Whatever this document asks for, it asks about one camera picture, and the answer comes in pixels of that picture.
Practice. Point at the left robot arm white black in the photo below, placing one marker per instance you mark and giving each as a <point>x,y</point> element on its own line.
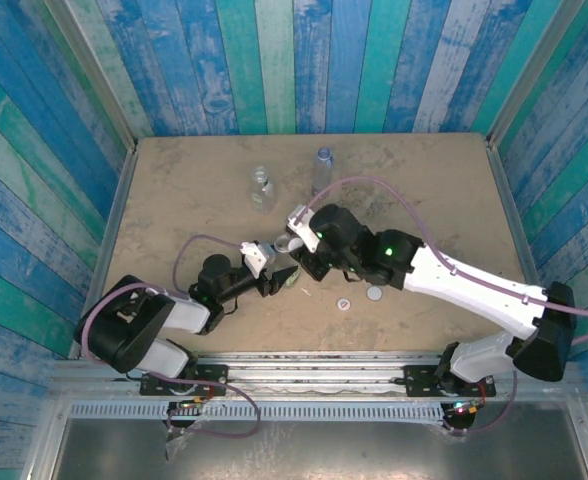
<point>124,325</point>

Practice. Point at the bottle cap with red print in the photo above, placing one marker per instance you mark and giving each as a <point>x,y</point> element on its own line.
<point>343,303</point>

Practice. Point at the aluminium frame post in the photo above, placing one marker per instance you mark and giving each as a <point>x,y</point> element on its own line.
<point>534,75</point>
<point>94,75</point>

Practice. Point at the aluminium table edge rail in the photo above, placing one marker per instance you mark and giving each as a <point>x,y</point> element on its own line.
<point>511,220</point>
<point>111,235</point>

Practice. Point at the shiny metal sheet panel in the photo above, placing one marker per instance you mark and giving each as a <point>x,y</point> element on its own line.
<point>324,452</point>

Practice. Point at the plain grey-white bottle cap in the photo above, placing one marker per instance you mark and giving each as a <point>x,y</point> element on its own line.
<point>375,293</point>

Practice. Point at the clear bottle lime green label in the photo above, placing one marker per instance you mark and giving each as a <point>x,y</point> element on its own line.
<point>285,257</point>

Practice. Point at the clear bottle small dark label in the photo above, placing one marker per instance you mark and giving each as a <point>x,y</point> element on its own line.
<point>263,192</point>

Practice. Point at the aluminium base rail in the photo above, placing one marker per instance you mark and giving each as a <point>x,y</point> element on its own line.
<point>314,372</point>

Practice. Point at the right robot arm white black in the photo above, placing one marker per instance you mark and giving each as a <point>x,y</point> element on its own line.
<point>474,290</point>

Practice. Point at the small white scrap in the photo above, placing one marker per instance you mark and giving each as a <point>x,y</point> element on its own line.
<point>305,291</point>

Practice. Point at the wide white bottle cap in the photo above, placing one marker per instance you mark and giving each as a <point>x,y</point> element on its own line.
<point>297,243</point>

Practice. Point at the blue tinted plastic bottle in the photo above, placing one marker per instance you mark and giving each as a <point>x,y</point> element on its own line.
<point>322,172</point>

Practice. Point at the small circuit board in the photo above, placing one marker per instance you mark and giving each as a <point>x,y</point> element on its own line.
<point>189,404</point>
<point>461,407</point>

